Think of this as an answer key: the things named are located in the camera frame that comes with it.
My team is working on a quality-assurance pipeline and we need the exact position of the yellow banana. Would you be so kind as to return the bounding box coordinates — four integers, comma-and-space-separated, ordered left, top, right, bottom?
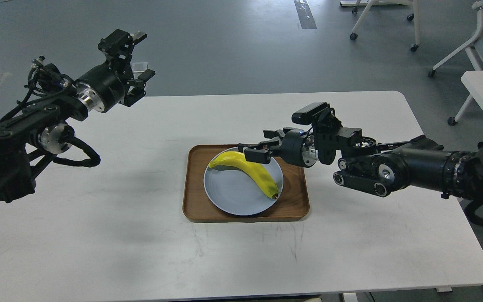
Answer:
208, 151, 279, 200

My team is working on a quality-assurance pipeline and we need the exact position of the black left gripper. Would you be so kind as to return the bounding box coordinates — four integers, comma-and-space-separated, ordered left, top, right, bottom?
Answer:
75, 29, 156, 113

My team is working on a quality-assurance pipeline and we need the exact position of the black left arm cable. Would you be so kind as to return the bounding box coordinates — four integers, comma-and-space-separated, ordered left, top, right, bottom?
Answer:
51, 136, 101, 168

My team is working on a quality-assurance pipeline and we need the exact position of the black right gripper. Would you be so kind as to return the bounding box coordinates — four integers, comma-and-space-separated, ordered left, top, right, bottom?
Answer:
237, 129, 319, 168

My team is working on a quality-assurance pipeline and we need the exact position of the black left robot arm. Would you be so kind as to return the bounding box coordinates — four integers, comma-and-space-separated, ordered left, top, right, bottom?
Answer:
0, 29, 155, 203

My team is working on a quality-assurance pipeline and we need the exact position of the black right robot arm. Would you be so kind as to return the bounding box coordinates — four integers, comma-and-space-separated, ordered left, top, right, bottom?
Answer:
238, 102, 483, 227

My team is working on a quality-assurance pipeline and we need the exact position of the white chair with casters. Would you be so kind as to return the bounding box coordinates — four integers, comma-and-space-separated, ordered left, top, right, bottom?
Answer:
339, 0, 421, 53

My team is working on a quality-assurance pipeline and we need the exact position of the brown wooden tray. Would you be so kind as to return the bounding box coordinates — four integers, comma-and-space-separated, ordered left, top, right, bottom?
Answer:
182, 145, 310, 222

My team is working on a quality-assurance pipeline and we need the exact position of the light blue plate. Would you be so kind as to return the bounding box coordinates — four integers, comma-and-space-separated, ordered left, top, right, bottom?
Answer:
203, 166, 278, 216

